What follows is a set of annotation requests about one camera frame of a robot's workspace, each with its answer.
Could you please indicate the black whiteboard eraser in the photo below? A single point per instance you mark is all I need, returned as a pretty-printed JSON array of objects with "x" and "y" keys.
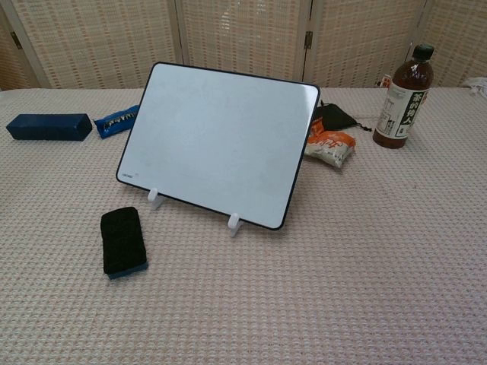
[{"x": 122, "y": 238}]

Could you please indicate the small white whiteboard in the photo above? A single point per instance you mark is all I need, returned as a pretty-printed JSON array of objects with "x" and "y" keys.
[{"x": 217, "y": 144}]

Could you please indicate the white plastic board stand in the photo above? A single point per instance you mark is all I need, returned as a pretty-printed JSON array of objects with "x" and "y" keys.
[{"x": 233, "y": 224}]

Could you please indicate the orange and white snack bag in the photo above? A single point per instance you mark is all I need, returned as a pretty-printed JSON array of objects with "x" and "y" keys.
[{"x": 330, "y": 144}]

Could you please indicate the beige woven tablecloth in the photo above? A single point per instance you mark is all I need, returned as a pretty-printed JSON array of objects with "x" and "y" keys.
[{"x": 342, "y": 247}]

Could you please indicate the woven folding screen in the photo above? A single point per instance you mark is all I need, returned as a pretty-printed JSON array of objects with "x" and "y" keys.
[{"x": 243, "y": 38}]

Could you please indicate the small red and white packet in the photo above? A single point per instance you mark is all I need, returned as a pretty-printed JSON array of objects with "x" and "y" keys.
[{"x": 386, "y": 82}]

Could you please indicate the brown tea bottle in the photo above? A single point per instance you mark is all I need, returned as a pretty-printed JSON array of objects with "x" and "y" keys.
[{"x": 406, "y": 99}]

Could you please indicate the dark blue rectangular box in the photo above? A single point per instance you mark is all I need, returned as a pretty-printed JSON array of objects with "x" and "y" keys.
[{"x": 47, "y": 126}]

